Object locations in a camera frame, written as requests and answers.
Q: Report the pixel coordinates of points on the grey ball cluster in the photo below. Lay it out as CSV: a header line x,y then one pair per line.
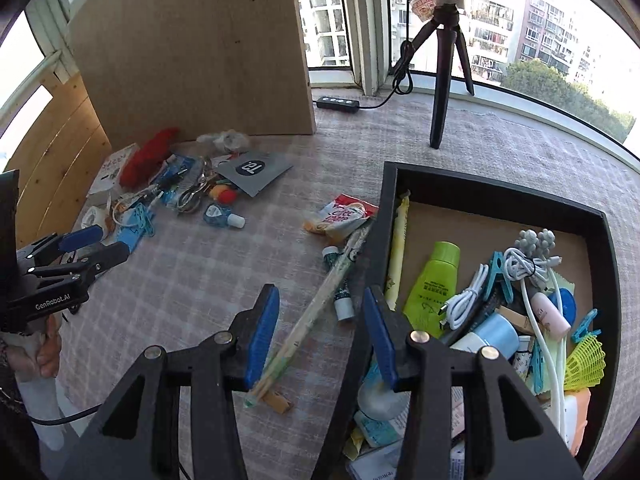
x,y
535,244

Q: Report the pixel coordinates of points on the white printed box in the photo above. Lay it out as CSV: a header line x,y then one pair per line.
x,y
111,167

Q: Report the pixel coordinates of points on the small blue bottle white cap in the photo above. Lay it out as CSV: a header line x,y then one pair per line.
x,y
217,215

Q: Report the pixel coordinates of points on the chopsticks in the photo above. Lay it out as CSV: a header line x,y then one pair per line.
x,y
306,320

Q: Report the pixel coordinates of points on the pink plaid cloth desktop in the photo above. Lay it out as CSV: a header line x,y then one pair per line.
x,y
200,270

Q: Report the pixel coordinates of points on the white framed window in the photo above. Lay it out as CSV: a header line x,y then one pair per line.
x,y
20,60
540,35

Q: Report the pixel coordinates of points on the pine slat panel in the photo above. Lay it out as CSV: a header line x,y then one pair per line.
x,y
55,145

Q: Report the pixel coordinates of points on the crumpled white plastic bag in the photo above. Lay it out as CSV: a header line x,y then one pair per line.
x,y
227,141

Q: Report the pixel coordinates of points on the blue foil packet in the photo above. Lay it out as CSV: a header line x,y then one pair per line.
x,y
182,164

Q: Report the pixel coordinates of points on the yellow strip packet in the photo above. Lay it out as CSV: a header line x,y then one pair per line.
x,y
397,260

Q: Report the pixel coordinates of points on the blue white sachet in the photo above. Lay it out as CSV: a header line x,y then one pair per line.
x,y
377,435

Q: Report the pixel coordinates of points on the green white small tube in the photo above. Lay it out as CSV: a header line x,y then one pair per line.
x,y
331,260

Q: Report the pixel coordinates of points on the light wooden back board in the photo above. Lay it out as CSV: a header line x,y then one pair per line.
x,y
190,50

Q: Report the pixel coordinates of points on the yellow shuttlecock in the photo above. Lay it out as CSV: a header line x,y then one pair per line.
x,y
585,360

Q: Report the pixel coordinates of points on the black storage box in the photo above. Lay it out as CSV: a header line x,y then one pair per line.
x,y
500,200

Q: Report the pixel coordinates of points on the red white snack packet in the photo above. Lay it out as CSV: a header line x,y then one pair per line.
x,y
342,217

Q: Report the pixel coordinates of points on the grey square packet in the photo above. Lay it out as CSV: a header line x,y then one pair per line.
x,y
255,170

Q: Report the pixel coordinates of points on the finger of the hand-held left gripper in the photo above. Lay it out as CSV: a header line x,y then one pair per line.
x,y
80,237
107,255

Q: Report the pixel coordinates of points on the white round jar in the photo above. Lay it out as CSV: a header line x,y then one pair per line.
x,y
380,402

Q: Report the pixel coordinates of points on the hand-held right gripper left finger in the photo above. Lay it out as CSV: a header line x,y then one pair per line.
x,y
265,335

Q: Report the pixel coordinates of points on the pink white cylinder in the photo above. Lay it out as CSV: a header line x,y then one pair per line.
x,y
550,314

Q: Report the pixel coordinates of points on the large teal clothespin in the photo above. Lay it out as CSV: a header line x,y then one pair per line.
x,y
145,220

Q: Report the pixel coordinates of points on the metal folding scissors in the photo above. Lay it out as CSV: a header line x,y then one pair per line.
x,y
192,192

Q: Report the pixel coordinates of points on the blue round lid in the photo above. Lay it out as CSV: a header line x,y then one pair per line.
x,y
566,305

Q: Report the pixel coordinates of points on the black tripod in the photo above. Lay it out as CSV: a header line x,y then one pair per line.
x,y
441,90

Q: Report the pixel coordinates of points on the person's left hand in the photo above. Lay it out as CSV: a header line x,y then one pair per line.
x,y
50,355

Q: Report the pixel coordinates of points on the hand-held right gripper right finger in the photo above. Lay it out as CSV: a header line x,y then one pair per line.
x,y
377,335

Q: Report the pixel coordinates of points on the orange white tissue pack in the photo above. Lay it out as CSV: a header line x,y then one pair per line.
x,y
580,420

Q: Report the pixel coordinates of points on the green squeeze tube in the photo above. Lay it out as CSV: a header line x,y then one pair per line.
x,y
432,290

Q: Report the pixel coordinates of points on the red cloth pouch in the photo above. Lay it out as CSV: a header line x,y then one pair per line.
x,y
147,157

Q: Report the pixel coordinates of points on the white bent hanger loop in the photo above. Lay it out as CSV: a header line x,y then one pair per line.
x,y
557,400

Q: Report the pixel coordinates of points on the red ball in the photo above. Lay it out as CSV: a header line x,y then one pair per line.
x,y
230,196

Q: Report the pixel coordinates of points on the white round plastic device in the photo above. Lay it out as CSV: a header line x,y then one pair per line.
x,y
90,220

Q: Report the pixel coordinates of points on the black power strip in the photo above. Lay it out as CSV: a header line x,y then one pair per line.
x,y
339,104

